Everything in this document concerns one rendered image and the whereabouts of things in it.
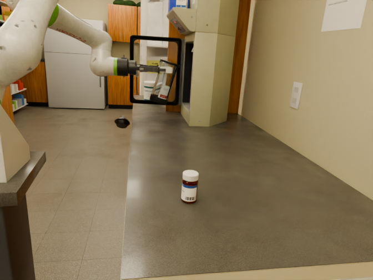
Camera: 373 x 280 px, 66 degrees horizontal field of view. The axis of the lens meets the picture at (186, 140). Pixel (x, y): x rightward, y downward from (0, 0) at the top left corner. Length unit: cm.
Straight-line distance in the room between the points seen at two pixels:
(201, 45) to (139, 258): 111
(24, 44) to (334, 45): 102
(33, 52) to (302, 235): 85
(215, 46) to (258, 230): 102
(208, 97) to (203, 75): 12
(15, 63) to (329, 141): 106
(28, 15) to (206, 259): 84
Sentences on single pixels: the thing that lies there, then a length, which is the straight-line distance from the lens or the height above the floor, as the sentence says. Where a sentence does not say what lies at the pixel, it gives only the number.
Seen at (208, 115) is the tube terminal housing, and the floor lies 100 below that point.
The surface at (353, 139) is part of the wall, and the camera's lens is 109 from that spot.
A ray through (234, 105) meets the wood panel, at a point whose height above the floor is 99.
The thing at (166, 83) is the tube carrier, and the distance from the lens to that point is 156.
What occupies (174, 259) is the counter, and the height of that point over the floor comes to 94.
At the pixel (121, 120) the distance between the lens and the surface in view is 174.
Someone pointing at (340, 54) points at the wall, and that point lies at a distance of 118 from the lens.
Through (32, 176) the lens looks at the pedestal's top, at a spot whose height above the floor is 92.
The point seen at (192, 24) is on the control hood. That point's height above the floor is 144.
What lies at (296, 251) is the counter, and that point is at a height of 94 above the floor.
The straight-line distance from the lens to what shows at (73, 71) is 647.
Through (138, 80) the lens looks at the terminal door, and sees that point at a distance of 179.
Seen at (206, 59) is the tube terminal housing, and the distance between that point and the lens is 148.
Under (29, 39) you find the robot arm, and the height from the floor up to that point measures 132.
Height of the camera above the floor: 132
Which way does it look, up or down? 17 degrees down
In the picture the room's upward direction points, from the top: 4 degrees clockwise
